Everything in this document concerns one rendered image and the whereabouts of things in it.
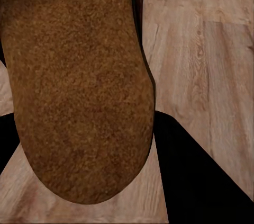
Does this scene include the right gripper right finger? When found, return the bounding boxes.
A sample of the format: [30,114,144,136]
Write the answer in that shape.
[154,111,254,224]

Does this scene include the sandal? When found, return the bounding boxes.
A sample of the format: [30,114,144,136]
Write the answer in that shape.
[0,0,156,205]

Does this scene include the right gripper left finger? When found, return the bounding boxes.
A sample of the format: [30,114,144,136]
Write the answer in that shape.
[0,113,21,174]

